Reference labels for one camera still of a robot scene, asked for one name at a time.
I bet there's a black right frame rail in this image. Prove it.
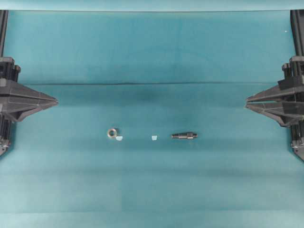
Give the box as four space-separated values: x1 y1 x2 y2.
290 9 304 56

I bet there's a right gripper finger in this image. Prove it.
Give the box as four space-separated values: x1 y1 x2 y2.
246 79 304 103
246 102 304 127

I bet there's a teal table cloth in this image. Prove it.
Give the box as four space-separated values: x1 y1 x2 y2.
0 0 304 228

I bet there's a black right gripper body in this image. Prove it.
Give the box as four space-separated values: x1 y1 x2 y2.
282 56 304 82

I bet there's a white tape marker left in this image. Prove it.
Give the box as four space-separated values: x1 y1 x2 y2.
115 136 123 141

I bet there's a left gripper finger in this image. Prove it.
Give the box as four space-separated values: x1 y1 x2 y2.
0 78 57 102
0 101 58 122

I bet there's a silver metal washer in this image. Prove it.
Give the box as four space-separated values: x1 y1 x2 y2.
106 128 118 139

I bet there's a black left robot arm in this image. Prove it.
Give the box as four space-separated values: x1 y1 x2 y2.
0 57 58 154

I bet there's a black frame rail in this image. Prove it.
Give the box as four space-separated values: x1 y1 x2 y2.
290 9 304 56
0 10 9 57

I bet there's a black left frame rail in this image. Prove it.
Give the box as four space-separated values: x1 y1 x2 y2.
0 10 9 57

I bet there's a dark threaded metal shaft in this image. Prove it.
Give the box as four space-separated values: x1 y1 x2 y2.
171 132 198 140

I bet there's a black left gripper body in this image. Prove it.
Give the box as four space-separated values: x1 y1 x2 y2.
0 56 21 145

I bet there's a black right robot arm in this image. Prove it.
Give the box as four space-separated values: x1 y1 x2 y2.
246 56 304 160

